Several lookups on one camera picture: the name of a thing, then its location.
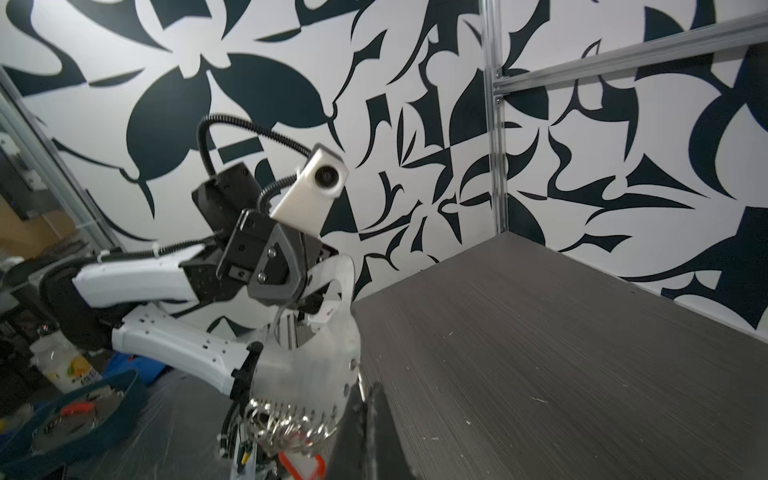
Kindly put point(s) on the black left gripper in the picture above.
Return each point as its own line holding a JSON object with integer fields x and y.
{"x": 271, "y": 259}

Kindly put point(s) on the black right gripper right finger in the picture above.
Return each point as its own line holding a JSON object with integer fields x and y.
{"x": 385, "y": 456}

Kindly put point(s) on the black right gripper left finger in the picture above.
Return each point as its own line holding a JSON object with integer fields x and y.
{"x": 346, "y": 461}

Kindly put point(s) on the perforated metal crescent plate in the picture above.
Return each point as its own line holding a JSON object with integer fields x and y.
{"x": 319, "y": 374}

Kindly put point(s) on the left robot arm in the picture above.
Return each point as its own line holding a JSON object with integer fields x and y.
{"x": 117, "y": 300}

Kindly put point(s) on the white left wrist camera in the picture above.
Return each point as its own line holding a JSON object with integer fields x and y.
{"x": 308, "y": 201}

